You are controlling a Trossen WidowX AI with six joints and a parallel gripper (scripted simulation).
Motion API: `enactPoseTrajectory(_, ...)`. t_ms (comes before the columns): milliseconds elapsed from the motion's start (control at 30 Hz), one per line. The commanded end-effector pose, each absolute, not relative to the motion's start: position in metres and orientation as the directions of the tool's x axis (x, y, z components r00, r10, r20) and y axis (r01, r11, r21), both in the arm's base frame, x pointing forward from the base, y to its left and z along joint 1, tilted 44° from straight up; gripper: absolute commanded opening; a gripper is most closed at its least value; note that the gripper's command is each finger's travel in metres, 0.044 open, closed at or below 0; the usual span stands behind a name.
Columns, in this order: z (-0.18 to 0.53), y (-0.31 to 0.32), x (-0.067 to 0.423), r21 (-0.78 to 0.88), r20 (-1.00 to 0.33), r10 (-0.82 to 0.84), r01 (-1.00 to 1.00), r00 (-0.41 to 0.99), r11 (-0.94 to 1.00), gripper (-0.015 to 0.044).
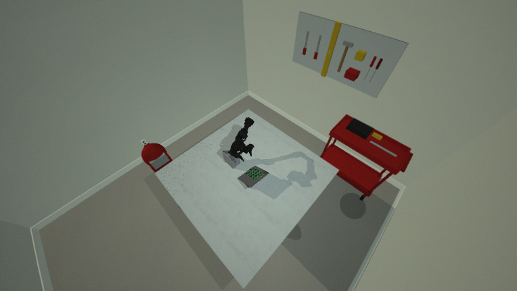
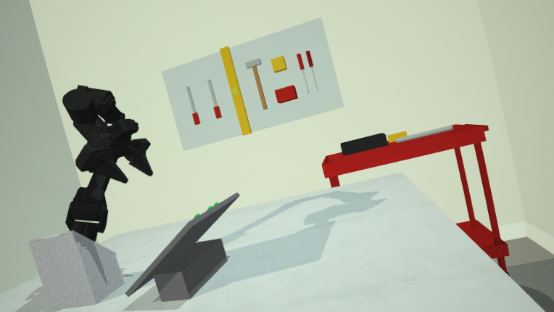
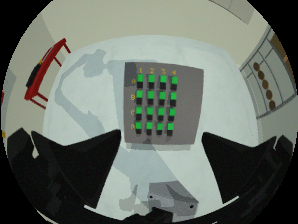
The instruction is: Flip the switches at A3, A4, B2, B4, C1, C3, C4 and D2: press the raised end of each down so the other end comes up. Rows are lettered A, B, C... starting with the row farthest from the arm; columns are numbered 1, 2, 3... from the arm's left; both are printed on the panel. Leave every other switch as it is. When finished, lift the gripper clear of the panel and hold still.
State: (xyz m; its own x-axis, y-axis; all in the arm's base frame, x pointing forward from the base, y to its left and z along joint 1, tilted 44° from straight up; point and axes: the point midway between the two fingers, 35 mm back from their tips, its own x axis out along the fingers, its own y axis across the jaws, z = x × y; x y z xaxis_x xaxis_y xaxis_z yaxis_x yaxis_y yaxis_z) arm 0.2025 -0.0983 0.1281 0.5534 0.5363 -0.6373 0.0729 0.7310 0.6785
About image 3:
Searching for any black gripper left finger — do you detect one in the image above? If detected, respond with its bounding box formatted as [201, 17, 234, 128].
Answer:
[31, 128, 122, 209]

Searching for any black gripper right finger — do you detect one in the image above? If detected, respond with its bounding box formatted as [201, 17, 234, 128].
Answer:
[201, 132, 277, 204]

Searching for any grey switch panel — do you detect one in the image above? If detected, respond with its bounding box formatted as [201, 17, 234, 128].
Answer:
[122, 61, 204, 145]

